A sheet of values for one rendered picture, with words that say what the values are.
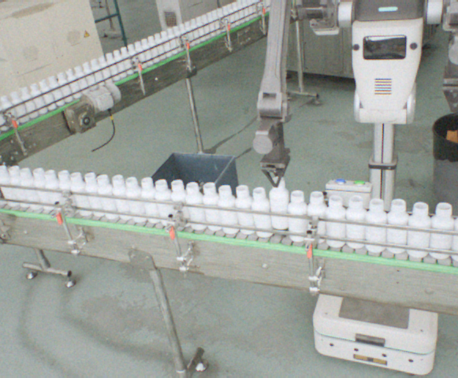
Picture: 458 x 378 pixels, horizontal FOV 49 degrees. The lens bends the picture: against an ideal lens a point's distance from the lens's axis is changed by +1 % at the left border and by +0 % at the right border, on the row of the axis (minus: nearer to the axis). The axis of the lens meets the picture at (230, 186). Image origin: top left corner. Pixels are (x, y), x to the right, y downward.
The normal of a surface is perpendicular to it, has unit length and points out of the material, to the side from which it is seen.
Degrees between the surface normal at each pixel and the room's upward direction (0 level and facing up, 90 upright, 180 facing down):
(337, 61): 91
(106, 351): 0
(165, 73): 92
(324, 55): 92
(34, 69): 90
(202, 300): 0
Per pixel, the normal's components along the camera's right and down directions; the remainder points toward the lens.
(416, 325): -0.13, -0.84
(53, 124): 0.77, 0.24
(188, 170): -0.35, 0.53
